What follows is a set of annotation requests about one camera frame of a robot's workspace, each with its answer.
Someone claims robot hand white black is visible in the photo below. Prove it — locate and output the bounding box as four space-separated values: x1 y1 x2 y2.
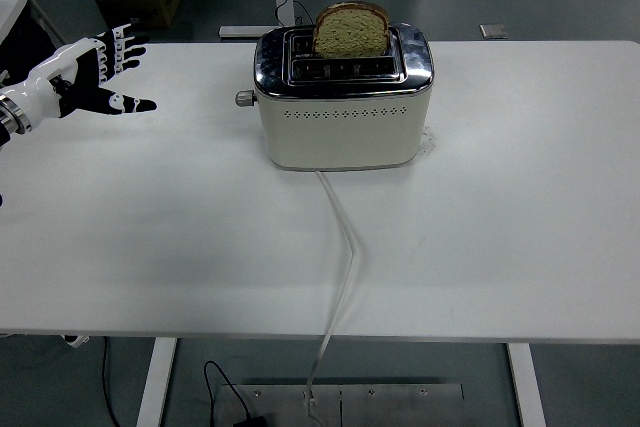
14 22 158 134

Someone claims cream toaster chrome top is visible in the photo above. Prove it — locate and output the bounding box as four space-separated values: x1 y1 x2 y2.
234 21 436 172

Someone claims white side table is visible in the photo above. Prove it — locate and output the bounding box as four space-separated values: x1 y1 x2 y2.
0 0 29 56

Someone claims brown cardboard box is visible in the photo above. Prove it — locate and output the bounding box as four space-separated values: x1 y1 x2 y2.
93 0 182 32

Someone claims brown bread slice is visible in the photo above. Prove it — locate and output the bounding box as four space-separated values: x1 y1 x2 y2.
312 0 391 60

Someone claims white table leg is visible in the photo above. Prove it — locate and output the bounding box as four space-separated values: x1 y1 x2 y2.
135 337 179 427
505 342 549 427

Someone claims grey metal plate with screws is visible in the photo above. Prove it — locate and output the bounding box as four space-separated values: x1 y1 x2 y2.
219 382 465 427

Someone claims thin black floor cable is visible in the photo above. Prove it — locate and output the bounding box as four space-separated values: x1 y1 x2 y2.
101 336 122 427

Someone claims white toaster power cord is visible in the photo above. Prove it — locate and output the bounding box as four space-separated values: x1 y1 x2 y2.
302 169 360 427

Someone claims black cable with adapter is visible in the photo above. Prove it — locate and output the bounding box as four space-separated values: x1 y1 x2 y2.
202 360 270 427

